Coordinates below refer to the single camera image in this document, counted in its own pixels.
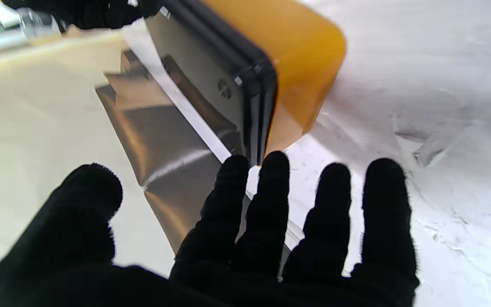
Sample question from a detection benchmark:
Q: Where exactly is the black tissue box base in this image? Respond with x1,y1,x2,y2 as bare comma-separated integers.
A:
145,0,278,167

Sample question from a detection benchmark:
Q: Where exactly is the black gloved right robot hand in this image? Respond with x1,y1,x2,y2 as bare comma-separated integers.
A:
0,0,164,30

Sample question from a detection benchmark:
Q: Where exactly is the orange plastic tissue box cover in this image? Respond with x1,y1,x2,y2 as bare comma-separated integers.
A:
201,0,347,156

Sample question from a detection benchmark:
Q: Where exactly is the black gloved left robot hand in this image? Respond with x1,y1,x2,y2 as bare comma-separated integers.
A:
0,151,420,307

